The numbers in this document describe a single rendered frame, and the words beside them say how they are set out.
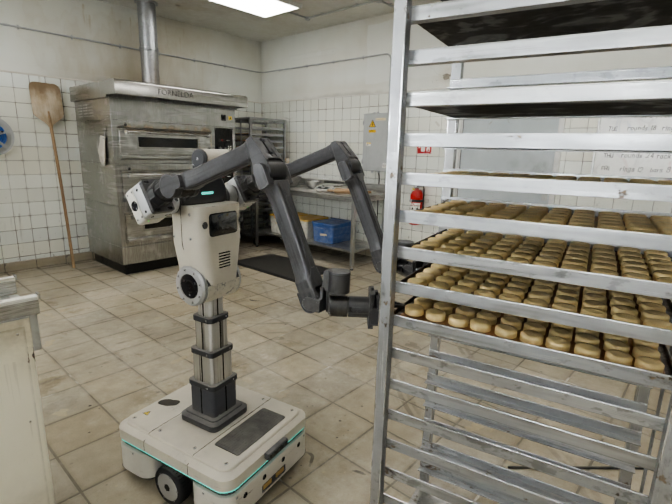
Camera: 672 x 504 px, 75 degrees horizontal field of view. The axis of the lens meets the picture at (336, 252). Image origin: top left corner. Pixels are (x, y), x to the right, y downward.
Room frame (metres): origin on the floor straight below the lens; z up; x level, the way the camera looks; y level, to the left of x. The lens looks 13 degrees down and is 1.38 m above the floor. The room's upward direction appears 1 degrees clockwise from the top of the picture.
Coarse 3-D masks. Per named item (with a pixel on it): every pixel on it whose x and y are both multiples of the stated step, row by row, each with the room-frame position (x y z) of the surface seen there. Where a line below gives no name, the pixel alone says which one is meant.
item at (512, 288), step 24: (432, 264) 1.26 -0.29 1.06; (456, 288) 1.03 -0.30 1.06; (480, 288) 1.06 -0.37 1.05; (504, 288) 1.04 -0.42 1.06; (528, 288) 1.11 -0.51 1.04; (552, 288) 1.05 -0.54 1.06; (576, 288) 1.06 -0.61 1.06; (576, 312) 0.90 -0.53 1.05; (600, 312) 0.88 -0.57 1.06; (624, 312) 0.89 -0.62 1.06; (648, 312) 0.89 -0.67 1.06
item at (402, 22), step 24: (408, 0) 1.04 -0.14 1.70; (408, 24) 1.05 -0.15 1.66; (408, 48) 1.06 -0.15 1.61; (384, 216) 1.05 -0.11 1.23; (384, 240) 1.05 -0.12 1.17; (384, 264) 1.05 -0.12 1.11; (384, 288) 1.04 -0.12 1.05; (384, 312) 1.04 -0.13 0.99; (384, 336) 1.04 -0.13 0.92; (384, 360) 1.04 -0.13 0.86; (384, 384) 1.04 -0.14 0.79; (384, 408) 1.04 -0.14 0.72; (384, 432) 1.04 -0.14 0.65; (384, 456) 1.05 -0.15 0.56
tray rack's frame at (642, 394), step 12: (636, 396) 1.13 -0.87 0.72; (648, 396) 1.12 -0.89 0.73; (660, 396) 0.94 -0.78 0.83; (660, 408) 0.93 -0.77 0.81; (660, 444) 0.76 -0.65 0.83; (660, 456) 0.74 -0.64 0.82; (660, 468) 0.74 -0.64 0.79; (624, 480) 1.13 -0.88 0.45; (660, 480) 0.74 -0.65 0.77; (420, 492) 1.40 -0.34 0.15; (660, 492) 0.74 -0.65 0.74
